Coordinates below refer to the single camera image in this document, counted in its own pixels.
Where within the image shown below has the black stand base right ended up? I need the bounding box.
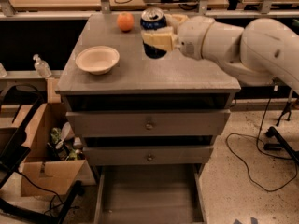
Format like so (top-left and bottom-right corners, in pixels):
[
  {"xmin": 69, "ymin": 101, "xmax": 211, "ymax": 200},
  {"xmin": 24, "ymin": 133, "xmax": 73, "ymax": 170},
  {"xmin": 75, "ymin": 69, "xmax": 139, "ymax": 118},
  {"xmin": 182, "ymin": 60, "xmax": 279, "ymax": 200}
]
[{"xmin": 263, "ymin": 90, "xmax": 299, "ymax": 165}]

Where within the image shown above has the cardboard box with clutter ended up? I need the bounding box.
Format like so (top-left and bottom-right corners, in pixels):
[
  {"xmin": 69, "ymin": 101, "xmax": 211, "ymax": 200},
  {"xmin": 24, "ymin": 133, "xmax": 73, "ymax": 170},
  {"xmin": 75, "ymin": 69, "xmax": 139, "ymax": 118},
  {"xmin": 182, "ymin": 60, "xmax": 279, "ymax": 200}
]
[{"xmin": 0, "ymin": 77, "xmax": 97, "ymax": 199}]

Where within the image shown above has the clear sanitizer bottle left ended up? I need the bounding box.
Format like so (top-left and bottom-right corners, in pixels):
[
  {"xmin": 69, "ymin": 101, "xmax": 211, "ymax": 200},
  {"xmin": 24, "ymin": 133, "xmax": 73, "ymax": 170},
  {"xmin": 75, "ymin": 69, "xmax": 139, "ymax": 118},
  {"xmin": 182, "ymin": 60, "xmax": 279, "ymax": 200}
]
[{"xmin": 33, "ymin": 54, "xmax": 52, "ymax": 77}]

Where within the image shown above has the white paper bowl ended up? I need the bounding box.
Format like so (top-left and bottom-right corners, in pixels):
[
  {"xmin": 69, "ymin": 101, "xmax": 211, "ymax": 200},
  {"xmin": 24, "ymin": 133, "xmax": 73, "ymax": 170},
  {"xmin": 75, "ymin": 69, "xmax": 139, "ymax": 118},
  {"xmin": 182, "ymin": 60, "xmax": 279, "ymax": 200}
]
[{"xmin": 75, "ymin": 46, "xmax": 120, "ymax": 75}]

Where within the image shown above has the grey drawer cabinet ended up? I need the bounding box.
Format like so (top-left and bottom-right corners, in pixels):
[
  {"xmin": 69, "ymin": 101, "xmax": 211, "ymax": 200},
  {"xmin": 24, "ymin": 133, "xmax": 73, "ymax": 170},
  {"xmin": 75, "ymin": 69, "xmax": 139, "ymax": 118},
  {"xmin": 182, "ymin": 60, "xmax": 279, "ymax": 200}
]
[{"xmin": 55, "ymin": 11, "xmax": 242, "ymax": 167}]

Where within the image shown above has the black floor cable right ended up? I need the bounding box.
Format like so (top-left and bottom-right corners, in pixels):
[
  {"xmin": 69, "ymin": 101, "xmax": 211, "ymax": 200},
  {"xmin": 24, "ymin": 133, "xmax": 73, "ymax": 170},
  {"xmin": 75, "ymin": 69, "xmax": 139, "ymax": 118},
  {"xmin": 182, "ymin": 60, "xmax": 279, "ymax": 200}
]
[{"xmin": 224, "ymin": 84, "xmax": 299, "ymax": 192}]

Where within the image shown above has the blue pepsi can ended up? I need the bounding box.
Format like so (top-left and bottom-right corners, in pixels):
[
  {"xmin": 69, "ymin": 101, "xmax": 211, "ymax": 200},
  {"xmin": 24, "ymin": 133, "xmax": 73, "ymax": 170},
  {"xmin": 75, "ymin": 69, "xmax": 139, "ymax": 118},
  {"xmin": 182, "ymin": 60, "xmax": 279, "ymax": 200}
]
[{"xmin": 140, "ymin": 7, "xmax": 166, "ymax": 59}]

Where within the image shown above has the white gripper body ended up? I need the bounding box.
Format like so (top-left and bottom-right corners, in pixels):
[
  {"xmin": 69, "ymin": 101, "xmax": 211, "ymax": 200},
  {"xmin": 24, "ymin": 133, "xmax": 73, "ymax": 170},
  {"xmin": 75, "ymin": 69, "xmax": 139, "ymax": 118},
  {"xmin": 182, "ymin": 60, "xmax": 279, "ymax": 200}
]
[{"xmin": 178, "ymin": 16, "xmax": 215, "ymax": 60}]

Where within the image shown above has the grey top drawer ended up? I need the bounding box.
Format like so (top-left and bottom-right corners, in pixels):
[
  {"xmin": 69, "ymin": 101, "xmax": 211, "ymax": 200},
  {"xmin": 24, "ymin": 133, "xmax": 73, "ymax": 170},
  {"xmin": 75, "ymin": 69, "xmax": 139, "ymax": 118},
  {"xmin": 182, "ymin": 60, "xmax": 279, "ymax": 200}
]
[{"xmin": 66, "ymin": 109, "xmax": 230, "ymax": 137}]

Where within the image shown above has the grey open bottom drawer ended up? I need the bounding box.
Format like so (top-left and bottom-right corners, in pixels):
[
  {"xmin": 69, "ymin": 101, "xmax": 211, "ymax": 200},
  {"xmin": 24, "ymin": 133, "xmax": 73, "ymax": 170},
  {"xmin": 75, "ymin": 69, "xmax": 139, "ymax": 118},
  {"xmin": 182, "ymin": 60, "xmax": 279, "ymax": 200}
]
[{"xmin": 94, "ymin": 164, "xmax": 207, "ymax": 224}]

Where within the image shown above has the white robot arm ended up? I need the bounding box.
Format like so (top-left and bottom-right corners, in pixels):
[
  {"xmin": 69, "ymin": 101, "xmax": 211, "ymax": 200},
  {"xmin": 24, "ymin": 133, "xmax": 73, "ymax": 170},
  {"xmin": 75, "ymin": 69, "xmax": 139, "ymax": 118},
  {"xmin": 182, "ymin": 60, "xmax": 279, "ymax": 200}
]
[{"xmin": 141, "ymin": 14, "xmax": 299, "ymax": 93}]

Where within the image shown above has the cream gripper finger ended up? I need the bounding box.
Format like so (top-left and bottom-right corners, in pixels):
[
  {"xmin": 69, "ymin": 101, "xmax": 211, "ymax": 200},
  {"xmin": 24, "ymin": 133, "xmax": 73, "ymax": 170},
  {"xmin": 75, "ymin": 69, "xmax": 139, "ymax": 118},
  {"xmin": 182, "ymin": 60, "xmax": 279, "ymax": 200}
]
[
  {"xmin": 141, "ymin": 27, "xmax": 178, "ymax": 51},
  {"xmin": 165, "ymin": 14, "xmax": 189, "ymax": 29}
]

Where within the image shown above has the black stand left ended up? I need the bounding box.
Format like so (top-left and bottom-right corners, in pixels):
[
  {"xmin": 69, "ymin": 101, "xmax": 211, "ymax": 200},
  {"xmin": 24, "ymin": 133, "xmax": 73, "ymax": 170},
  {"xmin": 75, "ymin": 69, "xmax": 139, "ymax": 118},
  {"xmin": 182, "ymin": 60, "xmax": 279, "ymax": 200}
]
[{"xmin": 0, "ymin": 84, "xmax": 84, "ymax": 224}]

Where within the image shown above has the grey middle drawer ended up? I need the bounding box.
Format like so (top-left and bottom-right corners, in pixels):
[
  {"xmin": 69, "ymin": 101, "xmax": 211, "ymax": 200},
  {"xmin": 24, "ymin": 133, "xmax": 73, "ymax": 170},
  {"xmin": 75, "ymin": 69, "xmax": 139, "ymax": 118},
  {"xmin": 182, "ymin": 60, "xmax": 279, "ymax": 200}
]
[{"xmin": 83, "ymin": 146, "xmax": 213, "ymax": 166}]

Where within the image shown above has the orange fruit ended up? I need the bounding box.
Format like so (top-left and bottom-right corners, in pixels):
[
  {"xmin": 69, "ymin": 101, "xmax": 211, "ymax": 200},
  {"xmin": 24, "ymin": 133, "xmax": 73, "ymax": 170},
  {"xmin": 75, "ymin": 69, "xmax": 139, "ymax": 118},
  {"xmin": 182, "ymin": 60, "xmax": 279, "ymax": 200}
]
[{"xmin": 117, "ymin": 12, "xmax": 135, "ymax": 32}]

